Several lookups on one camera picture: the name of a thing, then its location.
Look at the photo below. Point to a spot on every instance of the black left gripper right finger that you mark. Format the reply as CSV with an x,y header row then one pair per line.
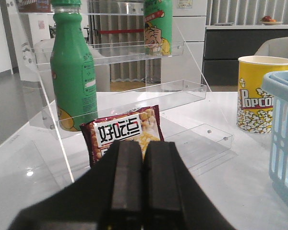
x,y
173,200

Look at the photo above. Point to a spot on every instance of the green cartoon drink can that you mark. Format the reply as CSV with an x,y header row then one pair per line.
x,y
158,27

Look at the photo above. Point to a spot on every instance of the white dark cabinet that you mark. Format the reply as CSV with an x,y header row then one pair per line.
x,y
217,32

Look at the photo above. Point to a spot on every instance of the brown biscuit snack packet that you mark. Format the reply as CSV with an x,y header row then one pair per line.
x,y
141,125

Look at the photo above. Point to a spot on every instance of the green plastic drink bottle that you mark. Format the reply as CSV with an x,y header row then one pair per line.
x,y
72,68

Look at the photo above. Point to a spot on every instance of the light blue plastic basket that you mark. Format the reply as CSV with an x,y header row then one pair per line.
x,y
276,84

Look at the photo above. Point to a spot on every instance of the grey armchair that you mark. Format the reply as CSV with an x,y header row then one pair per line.
x,y
277,47

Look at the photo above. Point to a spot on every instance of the plate of fruit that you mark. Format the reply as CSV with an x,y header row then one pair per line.
x,y
268,20

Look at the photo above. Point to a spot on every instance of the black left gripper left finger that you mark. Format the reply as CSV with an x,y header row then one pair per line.
x,y
107,197

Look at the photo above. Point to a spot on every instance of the yellow popcorn paper cup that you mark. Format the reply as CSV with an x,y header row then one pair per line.
x,y
255,106

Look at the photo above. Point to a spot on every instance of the clear acrylic display shelf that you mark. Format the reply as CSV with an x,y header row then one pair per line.
x,y
202,146

